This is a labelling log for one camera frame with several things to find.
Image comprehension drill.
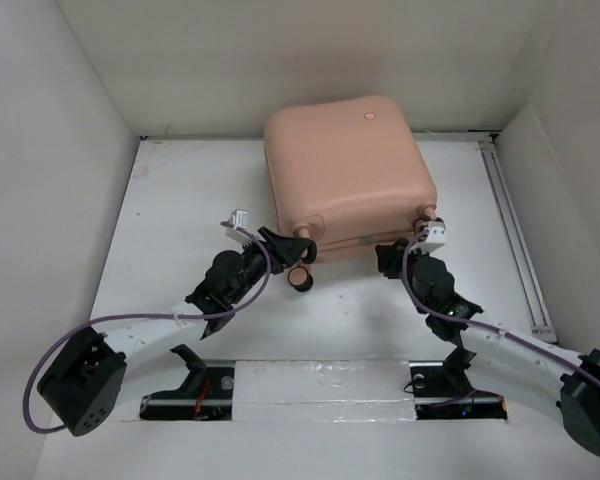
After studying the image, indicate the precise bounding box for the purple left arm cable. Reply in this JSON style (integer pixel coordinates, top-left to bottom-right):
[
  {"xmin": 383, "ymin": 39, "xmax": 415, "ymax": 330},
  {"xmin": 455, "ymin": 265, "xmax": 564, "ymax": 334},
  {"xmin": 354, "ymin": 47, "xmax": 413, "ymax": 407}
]
[{"xmin": 23, "ymin": 227, "xmax": 274, "ymax": 434}]

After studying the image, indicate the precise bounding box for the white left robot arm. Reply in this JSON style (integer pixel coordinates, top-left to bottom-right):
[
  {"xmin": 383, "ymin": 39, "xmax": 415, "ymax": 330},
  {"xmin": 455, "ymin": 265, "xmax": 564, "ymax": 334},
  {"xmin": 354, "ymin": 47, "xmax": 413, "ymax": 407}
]
[{"xmin": 21, "ymin": 221, "xmax": 317, "ymax": 437}]

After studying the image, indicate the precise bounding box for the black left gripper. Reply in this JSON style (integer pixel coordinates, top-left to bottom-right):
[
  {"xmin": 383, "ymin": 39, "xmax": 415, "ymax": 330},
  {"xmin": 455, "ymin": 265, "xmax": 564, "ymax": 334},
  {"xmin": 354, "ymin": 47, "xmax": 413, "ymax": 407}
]
[{"xmin": 226, "ymin": 227, "xmax": 307, "ymax": 304}]

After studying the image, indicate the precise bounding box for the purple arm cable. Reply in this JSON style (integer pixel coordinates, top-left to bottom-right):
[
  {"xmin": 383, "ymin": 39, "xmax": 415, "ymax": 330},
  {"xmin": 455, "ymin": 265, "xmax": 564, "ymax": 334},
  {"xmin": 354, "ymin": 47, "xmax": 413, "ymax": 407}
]
[
  {"xmin": 402, "ymin": 229, "xmax": 600, "ymax": 406},
  {"xmin": 23, "ymin": 227, "xmax": 274, "ymax": 434}
]

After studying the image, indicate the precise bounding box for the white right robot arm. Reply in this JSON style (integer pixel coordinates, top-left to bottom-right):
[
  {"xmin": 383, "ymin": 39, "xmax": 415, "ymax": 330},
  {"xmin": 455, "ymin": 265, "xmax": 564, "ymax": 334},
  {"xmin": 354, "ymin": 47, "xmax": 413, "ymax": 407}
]
[{"xmin": 375, "ymin": 236, "xmax": 600, "ymax": 457}]

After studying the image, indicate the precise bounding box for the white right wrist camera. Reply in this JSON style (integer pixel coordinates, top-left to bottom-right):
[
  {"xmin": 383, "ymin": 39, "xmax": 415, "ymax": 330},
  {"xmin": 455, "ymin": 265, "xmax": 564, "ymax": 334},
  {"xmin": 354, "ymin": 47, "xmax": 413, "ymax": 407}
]
[{"xmin": 414, "ymin": 218, "xmax": 447, "ymax": 254}]

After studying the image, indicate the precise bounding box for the white foam cover block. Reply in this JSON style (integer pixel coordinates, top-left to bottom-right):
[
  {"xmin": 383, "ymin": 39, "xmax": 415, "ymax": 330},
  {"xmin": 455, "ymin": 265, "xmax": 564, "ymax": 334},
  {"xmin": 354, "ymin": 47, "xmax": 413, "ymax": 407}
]
[{"xmin": 232, "ymin": 360, "xmax": 416, "ymax": 424}]

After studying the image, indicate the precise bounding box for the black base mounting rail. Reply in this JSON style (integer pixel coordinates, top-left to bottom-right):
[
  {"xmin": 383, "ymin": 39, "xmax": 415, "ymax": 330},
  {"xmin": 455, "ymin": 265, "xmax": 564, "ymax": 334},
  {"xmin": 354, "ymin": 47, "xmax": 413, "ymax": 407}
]
[{"xmin": 139, "ymin": 361, "xmax": 508, "ymax": 422}]

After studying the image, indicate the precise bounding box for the pink hard-shell suitcase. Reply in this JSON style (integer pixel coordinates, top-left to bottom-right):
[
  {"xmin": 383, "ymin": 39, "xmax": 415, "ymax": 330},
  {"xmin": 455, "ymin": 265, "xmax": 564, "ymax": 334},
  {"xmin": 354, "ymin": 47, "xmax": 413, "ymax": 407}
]
[{"xmin": 263, "ymin": 95, "xmax": 438, "ymax": 263}]

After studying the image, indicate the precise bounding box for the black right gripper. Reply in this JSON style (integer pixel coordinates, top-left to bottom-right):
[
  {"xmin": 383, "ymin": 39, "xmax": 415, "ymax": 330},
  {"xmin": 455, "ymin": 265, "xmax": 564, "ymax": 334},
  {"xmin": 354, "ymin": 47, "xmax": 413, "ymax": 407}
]
[{"xmin": 373, "ymin": 238, "xmax": 430, "ymax": 315}]

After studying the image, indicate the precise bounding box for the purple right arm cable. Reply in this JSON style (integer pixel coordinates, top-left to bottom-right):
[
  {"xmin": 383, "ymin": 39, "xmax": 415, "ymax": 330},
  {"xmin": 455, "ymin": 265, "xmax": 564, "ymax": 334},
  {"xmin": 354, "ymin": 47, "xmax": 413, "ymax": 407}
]
[{"xmin": 402, "ymin": 229, "xmax": 600, "ymax": 406}]

